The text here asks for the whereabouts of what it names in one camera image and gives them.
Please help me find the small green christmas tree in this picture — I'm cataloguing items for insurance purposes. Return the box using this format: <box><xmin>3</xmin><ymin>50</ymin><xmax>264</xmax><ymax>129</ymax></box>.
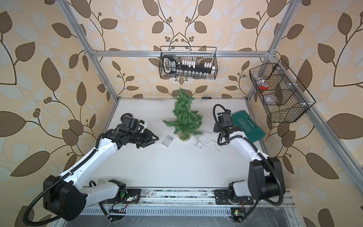
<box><xmin>163</xmin><ymin>89</ymin><xmax>203</xmax><ymax>141</ymax></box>

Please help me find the clear string lights wire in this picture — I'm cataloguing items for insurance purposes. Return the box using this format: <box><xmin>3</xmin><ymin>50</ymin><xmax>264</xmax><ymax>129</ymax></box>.
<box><xmin>167</xmin><ymin>116</ymin><xmax>225</xmax><ymax>151</ymax></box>

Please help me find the black wire basket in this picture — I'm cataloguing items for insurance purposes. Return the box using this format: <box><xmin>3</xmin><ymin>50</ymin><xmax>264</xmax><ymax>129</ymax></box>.
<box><xmin>249</xmin><ymin>59</ymin><xmax>316</xmax><ymax>123</ymax></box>
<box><xmin>158</xmin><ymin>45</ymin><xmax>218</xmax><ymax>80</ymax></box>

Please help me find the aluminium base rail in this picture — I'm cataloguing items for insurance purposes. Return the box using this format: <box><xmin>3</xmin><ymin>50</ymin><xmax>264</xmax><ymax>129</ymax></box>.
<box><xmin>60</xmin><ymin>187</ymin><xmax>296</xmax><ymax>208</ymax></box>

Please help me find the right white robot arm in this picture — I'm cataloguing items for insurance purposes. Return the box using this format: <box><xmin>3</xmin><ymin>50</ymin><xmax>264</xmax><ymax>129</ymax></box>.
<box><xmin>212</xmin><ymin>104</ymin><xmax>285</xmax><ymax>206</ymax></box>

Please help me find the right black wire basket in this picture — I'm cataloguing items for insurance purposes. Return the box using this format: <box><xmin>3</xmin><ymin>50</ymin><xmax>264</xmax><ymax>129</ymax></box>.
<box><xmin>249</xmin><ymin>59</ymin><xmax>316</xmax><ymax>123</ymax></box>

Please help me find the red item in basket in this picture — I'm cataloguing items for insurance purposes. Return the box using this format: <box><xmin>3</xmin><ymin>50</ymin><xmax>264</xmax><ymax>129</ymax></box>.
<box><xmin>256</xmin><ymin>79</ymin><xmax>269</xmax><ymax>91</ymax></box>

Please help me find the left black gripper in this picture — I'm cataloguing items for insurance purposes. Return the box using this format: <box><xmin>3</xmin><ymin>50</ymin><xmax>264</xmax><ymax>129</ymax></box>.
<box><xmin>127</xmin><ymin>128</ymin><xmax>159</xmax><ymax>147</ymax></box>

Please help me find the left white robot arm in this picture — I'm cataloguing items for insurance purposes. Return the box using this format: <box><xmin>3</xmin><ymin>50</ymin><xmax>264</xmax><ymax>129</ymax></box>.
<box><xmin>23</xmin><ymin>113</ymin><xmax>159</xmax><ymax>227</ymax></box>

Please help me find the clear battery box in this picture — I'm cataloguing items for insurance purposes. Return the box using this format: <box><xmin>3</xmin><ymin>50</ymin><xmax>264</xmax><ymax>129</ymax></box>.
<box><xmin>161</xmin><ymin>135</ymin><xmax>174</xmax><ymax>148</ymax></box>

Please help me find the green plastic tool case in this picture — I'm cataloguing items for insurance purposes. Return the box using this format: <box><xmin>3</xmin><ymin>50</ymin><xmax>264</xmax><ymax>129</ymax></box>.
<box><xmin>232</xmin><ymin>110</ymin><xmax>266</xmax><ymax>142</ymax></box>

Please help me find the back black wire basket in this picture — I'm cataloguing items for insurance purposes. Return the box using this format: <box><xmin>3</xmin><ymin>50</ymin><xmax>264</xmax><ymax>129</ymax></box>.
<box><xmin>158</xmin><ymin>45</ymin><xmax>218</xmax><ymax>80</ymax></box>

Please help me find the black tape roll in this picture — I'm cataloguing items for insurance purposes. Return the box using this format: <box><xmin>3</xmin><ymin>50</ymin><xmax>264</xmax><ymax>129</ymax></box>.
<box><xmin>121</xmin><ymin>113</ymin><xmax>133</xmax><ymax>121</ymax></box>

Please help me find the black tool in basket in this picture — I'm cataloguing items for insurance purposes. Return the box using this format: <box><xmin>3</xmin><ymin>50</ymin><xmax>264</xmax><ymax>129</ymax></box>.
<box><xmin>161</xmin><ymin>55</ymin><xmax>217</xmax><ymax>74</ymax></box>

